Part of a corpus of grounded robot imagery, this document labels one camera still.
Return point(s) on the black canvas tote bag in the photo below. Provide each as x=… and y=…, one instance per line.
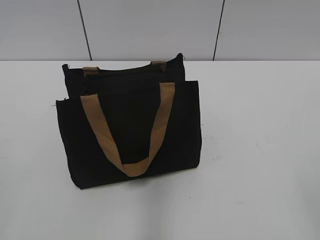
x=121, y=125

